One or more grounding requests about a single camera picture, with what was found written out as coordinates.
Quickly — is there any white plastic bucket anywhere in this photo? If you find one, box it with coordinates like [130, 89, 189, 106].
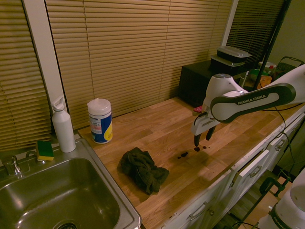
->
[258, 61, 277, 73]

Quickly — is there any white drawer front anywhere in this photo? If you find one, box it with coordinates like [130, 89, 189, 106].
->
[267, 120, 301, 155]
[237, 148, 272, 177]

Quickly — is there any green yellow sponge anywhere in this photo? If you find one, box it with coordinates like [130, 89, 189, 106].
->
[36, 140, 54, 162]

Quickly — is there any dark green towel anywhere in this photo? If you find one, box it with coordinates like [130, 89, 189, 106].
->
[116, 146, 170, 195]

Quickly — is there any white cabinet door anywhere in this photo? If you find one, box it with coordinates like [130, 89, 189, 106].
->
[164, 170, 235, 229]

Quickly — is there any wide tan window blind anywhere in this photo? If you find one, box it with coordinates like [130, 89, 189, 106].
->
[44, 0, 234, 131]

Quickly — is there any orange packet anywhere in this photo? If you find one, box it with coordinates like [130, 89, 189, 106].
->
[259, 74, 273, 88]

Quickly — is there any black lidded food container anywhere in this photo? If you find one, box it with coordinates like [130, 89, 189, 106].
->
[216, 45, 253, 63]
[210, 54, 246, 73]

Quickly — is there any black wire basket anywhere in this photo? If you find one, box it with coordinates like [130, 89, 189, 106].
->
[275, 56, 305, 80]

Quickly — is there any black table clamp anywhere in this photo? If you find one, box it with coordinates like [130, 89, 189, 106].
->
[259, 177, 291, 198]

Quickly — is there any black tripod pole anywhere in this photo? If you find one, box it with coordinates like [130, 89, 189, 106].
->
[253, 0, 292, 91]

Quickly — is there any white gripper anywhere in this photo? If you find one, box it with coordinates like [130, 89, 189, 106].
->
[190, 111, 218, 147]

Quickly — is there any chrome faucet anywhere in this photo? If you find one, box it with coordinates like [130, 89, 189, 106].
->
[1, 154, 25, 177]

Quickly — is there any white wipes canister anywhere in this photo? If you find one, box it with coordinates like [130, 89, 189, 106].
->
[87, 97, 113, 145]

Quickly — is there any stainless steel sink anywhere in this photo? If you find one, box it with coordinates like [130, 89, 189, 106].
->
[0, 138, 142, 229]

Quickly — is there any white water bottle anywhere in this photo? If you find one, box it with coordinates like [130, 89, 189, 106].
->
[51, 95, 77, 154]

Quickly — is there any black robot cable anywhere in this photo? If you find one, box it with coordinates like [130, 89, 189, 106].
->
[271, 106, 305, 178]

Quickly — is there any narrow tan window blind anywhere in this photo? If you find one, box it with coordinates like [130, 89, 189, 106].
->
[0, 0, 53, 152]

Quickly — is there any dark shaded window blind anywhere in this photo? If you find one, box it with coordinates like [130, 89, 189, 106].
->
[225, 0, 286, 70]

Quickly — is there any black box appliance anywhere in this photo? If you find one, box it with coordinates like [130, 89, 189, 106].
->
[179, 62, 249, 108]

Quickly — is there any metal cabinet handle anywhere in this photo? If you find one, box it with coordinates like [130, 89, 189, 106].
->
[189, 202, 207, 220]
[229, 173, 239, 189]

